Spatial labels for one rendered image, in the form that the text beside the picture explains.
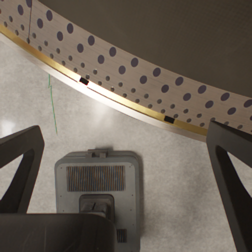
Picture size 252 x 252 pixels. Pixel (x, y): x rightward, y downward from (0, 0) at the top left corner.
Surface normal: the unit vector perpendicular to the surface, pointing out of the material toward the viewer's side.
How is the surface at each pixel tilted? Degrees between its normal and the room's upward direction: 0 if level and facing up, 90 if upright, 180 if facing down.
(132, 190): 0
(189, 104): 43
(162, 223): 0
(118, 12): 62
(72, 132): 0
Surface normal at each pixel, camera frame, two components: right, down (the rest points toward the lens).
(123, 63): -0.32, 0.67
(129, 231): -0.03, 0.07
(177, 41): -0.34, 0.85
